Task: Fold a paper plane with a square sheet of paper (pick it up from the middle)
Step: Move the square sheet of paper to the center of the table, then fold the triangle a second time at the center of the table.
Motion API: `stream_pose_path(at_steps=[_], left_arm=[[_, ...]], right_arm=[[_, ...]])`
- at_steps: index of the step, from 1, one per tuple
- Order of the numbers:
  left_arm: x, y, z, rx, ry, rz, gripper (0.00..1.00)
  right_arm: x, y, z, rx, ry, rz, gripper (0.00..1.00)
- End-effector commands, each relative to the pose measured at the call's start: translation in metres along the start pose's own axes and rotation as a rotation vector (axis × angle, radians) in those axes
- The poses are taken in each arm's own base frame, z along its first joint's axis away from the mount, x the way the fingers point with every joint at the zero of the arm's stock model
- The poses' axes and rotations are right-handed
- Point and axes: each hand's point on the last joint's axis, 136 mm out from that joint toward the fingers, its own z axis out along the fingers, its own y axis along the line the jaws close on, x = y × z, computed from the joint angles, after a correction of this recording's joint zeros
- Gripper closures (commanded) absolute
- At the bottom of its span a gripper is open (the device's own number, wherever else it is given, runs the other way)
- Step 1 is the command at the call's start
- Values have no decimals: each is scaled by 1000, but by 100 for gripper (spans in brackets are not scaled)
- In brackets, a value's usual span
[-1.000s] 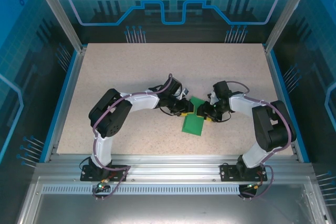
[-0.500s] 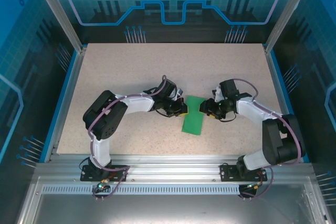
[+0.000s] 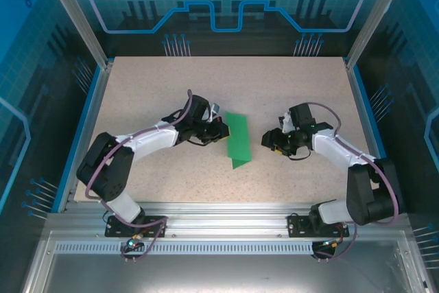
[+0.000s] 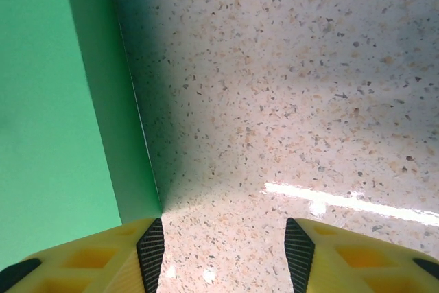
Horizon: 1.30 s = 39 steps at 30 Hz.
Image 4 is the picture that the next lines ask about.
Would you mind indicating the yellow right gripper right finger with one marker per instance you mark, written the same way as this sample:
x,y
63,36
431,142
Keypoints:
x,y
360,262

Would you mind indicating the green paper sheet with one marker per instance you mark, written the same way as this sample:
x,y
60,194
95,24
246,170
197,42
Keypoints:
x,y
41,101

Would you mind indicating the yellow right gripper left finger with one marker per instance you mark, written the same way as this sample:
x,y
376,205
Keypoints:
x,y
85,265

